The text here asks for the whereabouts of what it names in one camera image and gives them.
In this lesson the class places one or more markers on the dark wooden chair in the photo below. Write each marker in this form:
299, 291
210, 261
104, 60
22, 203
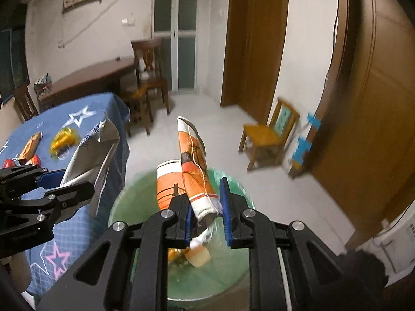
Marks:
149, 61
24, 103

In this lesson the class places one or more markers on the white appliance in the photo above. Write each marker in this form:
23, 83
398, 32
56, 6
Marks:
392, 246

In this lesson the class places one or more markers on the yellow plastic wrapper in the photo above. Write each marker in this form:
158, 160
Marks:
63, 141

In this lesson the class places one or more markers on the dark wooden dining table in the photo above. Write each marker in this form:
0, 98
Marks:
90, 77

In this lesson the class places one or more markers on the beige foam block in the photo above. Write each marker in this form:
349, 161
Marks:
199, 256

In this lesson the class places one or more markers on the silver foil packet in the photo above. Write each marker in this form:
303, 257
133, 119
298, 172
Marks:
94, 155

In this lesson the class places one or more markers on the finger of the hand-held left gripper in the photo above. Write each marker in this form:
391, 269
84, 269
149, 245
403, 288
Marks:
48, 178
71, 196

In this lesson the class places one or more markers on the orange and white packet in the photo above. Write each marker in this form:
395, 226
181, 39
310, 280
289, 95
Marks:
191, 168

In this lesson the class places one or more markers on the wooden stool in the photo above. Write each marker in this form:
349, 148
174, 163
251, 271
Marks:
137, 98

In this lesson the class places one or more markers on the dark window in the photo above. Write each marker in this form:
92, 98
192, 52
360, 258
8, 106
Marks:
13, 64

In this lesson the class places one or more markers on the beige box with red print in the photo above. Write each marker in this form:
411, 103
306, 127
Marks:
30, 145

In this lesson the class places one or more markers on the blue star tablecloth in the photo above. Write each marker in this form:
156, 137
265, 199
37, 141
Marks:
81, 233

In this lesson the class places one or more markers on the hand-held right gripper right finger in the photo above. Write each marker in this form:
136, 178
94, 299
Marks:
227, 220

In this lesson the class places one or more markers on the red and white carton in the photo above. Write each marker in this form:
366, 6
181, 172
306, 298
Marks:
35, 159

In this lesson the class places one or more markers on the trash bin with green bag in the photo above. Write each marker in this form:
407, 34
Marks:
220, 272

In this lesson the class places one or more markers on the frosted glass door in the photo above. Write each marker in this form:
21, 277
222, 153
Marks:
186, 55

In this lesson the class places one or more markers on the small wooden chair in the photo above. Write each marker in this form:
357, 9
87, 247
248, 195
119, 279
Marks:
262, 136

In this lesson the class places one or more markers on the brown wooden door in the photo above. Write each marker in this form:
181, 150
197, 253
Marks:
373, 103
256, 45

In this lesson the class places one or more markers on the double white wall switch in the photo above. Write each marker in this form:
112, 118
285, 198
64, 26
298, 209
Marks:
128, 21

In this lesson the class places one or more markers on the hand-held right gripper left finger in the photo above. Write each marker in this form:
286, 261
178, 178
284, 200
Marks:
189, 226

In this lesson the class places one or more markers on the dark basket with items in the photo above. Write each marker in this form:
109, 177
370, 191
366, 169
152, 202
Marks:
43, 84

